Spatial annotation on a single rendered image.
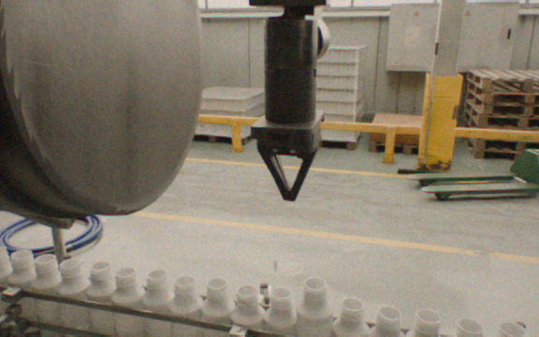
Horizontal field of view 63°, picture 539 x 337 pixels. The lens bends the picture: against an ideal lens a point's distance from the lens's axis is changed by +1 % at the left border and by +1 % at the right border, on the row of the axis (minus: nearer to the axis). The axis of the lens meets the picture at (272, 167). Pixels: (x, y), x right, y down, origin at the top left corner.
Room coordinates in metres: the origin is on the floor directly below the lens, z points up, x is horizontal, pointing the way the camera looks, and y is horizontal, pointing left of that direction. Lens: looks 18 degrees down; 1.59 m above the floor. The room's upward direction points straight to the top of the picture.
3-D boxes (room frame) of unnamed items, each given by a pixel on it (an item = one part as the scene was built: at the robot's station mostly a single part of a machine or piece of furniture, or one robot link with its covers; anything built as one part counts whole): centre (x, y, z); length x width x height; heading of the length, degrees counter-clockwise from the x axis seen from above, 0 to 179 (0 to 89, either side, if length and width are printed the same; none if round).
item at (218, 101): (6.78, 0.71, 0.33); 1.25 x 1.03 x 0.66; 163
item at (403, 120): (6.17, -1.95, 0.16); 1.23 x 1.02 x 0.31; 163
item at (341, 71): (6.51, -0.80, 0.67); 1.24 x 1.03 x 1.35; 163
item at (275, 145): (0.50, -0.02, 1.44); 0.07 x 0.07 x 0.09; 76
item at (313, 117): (0.49, -0.02, 1.51); 0.10 x 0.07 x 0.07; 166
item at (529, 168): (4.26, -2.15, 0.58); 1.45 x 0.54 x 1.16; 95
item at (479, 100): (5.88, -3.20, 0.51); 1.26 x 1.08 x 1.02; 165
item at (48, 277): (0.76, 0.44, 1.08); 0.06 x 0.06 x 0.17
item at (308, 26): (0.49, -0.02, 1.57); 0.07 x 0.06 x 0.07; 165
